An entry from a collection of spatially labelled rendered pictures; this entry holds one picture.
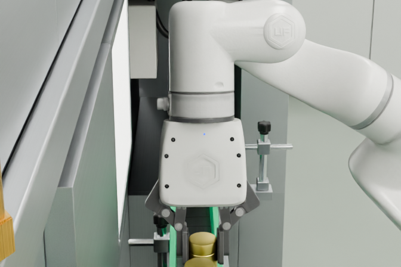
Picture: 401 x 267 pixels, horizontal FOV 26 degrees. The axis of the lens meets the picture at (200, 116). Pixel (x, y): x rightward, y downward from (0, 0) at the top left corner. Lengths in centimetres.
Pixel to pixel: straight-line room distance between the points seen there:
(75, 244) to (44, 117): 14
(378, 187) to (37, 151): 57
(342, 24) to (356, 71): 379
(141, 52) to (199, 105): 111
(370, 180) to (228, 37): 29
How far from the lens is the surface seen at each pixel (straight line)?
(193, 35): 97
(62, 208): 81
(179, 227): 102
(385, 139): 111
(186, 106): 98
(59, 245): 83
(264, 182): 184
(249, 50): 98
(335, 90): 108
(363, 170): 114
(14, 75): 69
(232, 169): 99
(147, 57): 208
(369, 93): 106
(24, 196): 62
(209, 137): 99
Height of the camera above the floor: 166
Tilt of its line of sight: 21 degrees down
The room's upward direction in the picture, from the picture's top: straight up
